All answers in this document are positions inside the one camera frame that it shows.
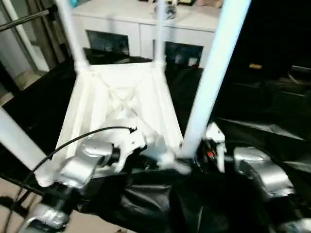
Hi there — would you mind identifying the white cabinet with glass doors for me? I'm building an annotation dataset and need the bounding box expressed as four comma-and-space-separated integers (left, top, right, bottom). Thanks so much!
72, 0, 220, 68

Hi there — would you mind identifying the black backdrop cloth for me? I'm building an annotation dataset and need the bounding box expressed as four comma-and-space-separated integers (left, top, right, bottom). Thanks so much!
213, 0, 311, 73

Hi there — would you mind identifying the grey curtain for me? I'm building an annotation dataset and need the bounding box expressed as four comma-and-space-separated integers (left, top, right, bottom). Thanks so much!
26, 0, 71, 71

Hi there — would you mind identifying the white upright pipe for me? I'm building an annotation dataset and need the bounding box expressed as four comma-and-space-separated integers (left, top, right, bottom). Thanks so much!
6, 0, 50, 71

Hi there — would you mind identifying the grey metal rod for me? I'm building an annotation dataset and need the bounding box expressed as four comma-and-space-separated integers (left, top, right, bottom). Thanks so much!
0, 9, 49, 33

